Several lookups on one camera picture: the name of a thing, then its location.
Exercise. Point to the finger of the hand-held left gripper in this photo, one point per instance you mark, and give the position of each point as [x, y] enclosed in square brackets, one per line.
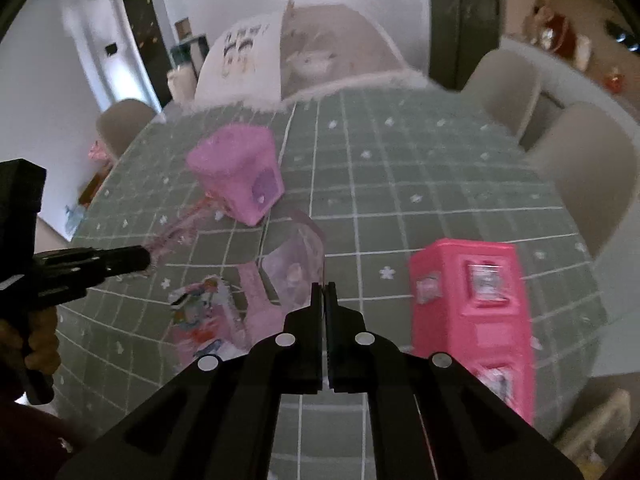
[110, 262]

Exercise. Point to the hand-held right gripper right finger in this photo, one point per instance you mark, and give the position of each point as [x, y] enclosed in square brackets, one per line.
[332, 300]

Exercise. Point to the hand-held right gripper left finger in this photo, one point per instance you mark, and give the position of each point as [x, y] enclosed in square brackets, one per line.
[317, 300]

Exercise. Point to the clear plastic package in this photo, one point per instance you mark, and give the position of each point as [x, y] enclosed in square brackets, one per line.
[295, 260]

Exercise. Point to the pink plastic wrapper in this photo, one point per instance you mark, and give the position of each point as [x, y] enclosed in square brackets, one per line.
[175, 232]

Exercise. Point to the person's left forearm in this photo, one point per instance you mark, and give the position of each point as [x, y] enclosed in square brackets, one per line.
[30, 440]

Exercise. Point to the person's left hand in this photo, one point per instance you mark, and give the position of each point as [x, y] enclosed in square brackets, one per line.
[45, 345]

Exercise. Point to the pale pink flat packet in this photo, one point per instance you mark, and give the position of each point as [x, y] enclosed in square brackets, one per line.
[255, 305]

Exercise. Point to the pink bag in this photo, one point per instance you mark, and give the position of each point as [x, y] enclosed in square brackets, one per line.
[100, 152]

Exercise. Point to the colourful printed plastic wrapper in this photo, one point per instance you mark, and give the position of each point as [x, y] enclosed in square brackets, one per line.
[200, 305]

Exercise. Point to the hot pink carton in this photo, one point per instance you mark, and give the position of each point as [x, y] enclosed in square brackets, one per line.
[450, 340]

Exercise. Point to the beige dining chair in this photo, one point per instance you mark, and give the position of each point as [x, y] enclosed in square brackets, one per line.
[125, 125]
[505, 90]
[585, 170]

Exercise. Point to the green grid tablecloth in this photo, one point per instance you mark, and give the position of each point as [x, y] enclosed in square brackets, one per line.
[400, 185]

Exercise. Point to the light pink box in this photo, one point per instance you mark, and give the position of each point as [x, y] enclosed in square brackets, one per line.
[230, 160]

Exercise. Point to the dark door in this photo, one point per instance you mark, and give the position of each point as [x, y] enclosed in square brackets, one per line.
[147, 45]

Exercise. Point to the white bottle green lid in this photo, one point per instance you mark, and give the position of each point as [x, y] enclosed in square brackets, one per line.
[184, 75]

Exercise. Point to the cartoon printed food cover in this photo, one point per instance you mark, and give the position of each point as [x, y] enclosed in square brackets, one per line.
[250, 60]

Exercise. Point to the dark glass cabinet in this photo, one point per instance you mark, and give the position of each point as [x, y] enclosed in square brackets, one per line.
[462, 15]

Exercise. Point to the red dressed doll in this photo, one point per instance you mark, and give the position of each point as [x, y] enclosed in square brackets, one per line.
[550, 25]

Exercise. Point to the white cup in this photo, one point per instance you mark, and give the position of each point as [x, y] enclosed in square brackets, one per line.
[582, 52]

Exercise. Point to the small red figurine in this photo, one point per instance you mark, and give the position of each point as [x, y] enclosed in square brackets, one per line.
[615, 82]

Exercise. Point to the black bar device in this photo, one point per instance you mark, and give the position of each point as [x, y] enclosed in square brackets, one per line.
[625, 35]

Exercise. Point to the black wall switch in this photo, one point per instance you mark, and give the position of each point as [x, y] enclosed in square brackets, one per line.
[111, 49]

